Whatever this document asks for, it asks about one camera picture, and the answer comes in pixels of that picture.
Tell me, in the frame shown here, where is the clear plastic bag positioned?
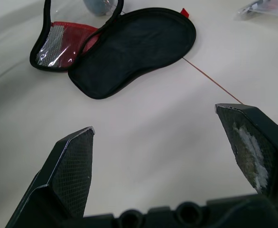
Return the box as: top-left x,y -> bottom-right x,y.
233,0 -> 278,21

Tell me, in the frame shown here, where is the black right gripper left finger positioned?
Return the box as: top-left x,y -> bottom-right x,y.
5,126 -> 95,228

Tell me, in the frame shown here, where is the black red mesh pouch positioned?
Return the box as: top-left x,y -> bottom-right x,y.
29,0 -> 197,100

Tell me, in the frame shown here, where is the blue-grey plush keychain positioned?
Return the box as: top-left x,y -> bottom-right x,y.
83,0 -> 121,17

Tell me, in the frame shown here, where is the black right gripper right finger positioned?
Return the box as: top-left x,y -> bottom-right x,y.
214,103 -> 278,205

